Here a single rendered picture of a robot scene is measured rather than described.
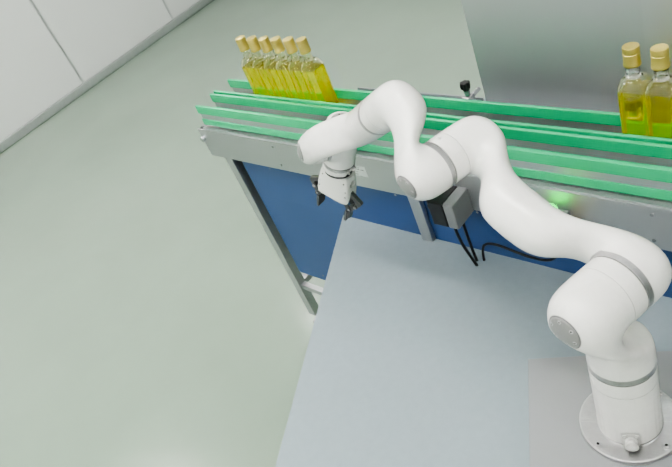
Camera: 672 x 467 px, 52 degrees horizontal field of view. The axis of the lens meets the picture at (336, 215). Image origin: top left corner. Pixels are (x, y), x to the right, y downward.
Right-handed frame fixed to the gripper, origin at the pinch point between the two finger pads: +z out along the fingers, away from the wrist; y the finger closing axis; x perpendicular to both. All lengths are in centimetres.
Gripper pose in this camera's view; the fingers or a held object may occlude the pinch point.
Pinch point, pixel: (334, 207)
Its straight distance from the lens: 192.2
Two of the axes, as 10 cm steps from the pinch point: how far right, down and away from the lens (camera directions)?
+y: -8.2, -4.6, 3.4
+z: -0.7, 6.7, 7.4
